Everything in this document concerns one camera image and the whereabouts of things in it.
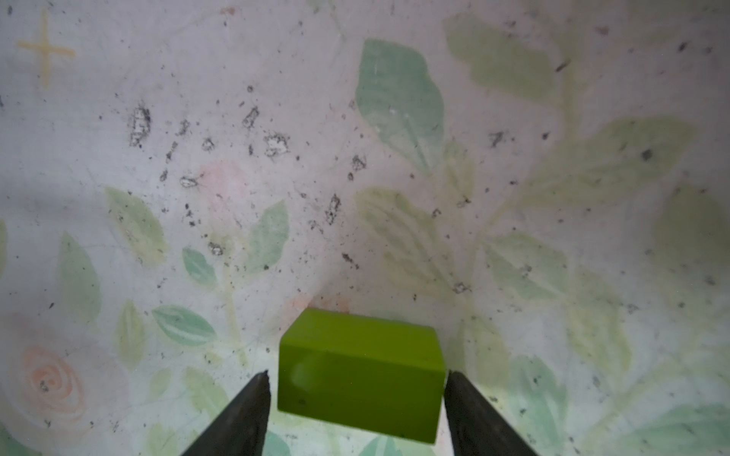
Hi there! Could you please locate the green wood block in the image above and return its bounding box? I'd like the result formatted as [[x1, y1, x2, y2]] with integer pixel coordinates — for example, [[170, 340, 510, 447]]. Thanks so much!
[[277, 308, 447, 445]]

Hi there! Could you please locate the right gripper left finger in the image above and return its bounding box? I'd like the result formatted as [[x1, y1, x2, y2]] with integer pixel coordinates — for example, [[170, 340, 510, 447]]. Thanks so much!
[[182, 370, 271, 456]]

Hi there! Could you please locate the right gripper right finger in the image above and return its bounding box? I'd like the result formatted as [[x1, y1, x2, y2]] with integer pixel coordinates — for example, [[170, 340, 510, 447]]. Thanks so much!
[[444, 370, 537, 456]]

